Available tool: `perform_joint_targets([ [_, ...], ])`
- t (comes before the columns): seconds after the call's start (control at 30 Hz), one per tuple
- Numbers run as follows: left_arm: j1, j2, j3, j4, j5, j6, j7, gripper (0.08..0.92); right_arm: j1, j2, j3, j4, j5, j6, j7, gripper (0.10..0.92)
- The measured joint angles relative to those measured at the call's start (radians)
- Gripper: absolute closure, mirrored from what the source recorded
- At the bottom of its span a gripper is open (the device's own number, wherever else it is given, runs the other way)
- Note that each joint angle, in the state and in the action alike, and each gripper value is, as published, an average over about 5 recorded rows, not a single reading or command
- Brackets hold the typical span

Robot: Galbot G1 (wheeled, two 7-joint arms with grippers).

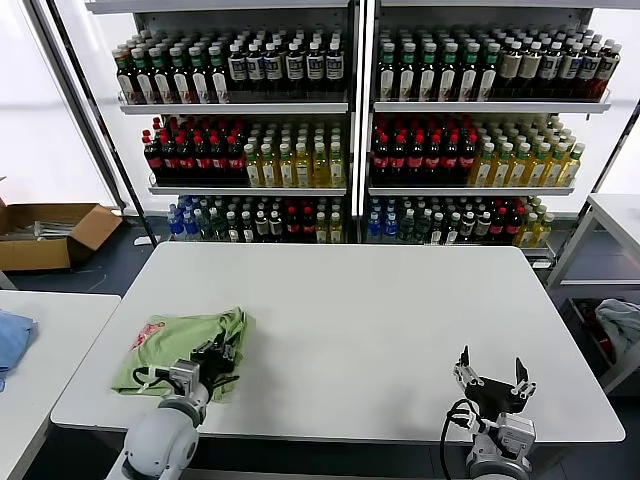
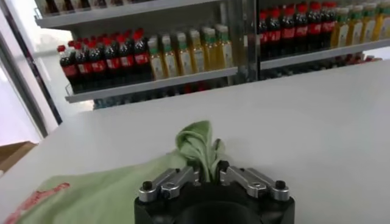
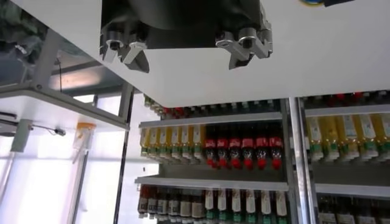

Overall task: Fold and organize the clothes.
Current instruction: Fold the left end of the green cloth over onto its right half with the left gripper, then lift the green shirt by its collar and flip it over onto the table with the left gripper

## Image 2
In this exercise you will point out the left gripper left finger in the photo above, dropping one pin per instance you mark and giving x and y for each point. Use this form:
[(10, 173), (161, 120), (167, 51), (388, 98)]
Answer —
[(173, 185)]

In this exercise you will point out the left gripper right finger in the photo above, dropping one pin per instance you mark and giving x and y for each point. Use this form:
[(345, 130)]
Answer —
[(253, 184)]

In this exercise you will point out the green polo shirt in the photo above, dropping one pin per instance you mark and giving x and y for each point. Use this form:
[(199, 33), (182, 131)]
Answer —
[(100, 198)]

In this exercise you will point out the grey metal shelf unit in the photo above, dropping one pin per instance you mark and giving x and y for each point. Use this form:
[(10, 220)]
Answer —
[(152, 85), (320, 54)]

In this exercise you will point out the cola bottle red cap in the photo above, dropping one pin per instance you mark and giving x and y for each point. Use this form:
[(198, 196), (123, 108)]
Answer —
[(314, 29), (264, 38), (275, 36), (288, 33), (84, 67), (99, 65), (70, 70), (301, 31), (328, 26), (127, 61), (141, 58), (113, 63)]

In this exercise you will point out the brown cardboard box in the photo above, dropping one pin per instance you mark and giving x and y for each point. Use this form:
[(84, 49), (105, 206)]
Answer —
[(12, 155)]

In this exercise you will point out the black window frame pole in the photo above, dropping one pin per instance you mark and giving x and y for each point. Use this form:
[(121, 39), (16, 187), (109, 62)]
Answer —
[(35, 71)]

